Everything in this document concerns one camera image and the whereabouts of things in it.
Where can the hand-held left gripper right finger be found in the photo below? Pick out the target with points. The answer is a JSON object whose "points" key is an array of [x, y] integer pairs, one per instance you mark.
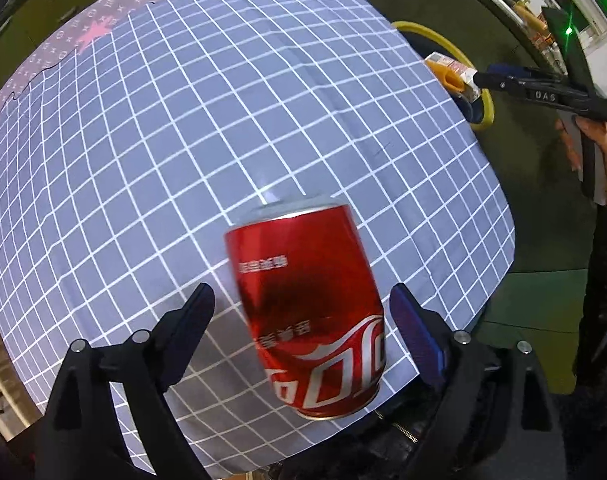
{"points": [[418, 340]]}

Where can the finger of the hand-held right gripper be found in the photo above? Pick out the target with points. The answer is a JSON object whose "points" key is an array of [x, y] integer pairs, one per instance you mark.
{"points": [[508, 76]]}

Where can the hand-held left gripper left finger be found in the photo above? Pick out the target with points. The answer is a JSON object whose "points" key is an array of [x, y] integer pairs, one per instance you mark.
{"points": [[188, 340]]}

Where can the small red white box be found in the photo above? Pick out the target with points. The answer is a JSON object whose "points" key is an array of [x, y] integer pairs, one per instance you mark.
{"points": [[448, 62]]}

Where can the yellow rimmed trash bin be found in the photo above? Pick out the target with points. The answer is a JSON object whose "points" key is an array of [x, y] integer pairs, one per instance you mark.
{"points": [[433, 32]]}

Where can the red soda can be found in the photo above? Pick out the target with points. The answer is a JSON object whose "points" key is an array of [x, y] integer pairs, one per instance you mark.
{"points": [[303, 300]]}

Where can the brown bottle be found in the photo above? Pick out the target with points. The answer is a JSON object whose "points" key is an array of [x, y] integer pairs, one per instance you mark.
{"points": [[531, 17]]}

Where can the purple checked tablecloth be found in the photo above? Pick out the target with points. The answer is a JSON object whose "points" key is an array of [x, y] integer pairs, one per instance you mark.
{"points": [[183, 135]]}

